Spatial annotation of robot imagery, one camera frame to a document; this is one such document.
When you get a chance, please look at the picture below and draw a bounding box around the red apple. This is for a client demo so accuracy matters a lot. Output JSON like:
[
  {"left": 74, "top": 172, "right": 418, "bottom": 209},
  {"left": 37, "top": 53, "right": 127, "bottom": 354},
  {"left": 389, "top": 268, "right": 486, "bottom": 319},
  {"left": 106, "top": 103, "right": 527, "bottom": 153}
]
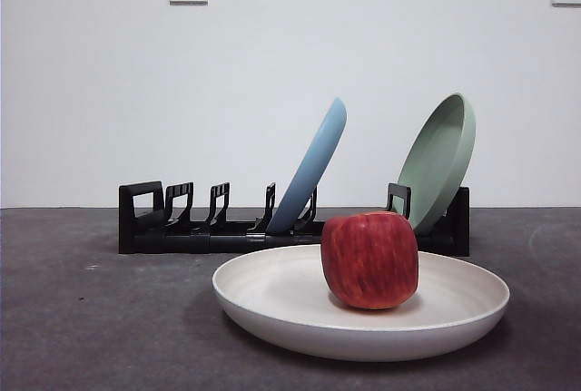
[{"left": 320, "top": 210, "right": 420, "bottom": 311}]

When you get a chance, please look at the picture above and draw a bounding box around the cream yellow round plate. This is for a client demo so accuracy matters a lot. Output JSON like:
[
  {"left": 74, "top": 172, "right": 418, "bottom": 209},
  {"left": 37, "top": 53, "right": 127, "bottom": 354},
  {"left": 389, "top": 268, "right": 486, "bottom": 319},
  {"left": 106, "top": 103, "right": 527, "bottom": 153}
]
[{"left": 212, "top": 243, "right": 511, "bottom": 362}]

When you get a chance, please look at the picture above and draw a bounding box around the blue round plate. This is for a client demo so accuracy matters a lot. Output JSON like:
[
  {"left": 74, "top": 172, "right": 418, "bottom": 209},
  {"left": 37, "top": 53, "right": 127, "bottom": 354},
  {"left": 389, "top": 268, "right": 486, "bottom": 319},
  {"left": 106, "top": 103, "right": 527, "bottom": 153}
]
[{"left": 265, "top": 96, "right": 349, "bottom": 235}]

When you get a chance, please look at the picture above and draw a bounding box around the black plastic plate rack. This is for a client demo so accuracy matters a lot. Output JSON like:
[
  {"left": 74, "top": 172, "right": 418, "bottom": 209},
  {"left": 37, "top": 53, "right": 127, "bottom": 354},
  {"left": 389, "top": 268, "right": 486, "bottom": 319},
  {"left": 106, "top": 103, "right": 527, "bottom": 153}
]
[{"left": 118, "top": 181, "right": 471, "bottom": 258}]

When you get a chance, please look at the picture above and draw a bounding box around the pale green round plate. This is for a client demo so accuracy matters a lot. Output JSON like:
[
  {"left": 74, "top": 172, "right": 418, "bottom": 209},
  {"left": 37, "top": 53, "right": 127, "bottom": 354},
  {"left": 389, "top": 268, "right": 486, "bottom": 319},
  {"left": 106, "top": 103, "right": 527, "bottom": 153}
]
[{"left": 391, "top": 93, "right": 478, "bottom": 234}]

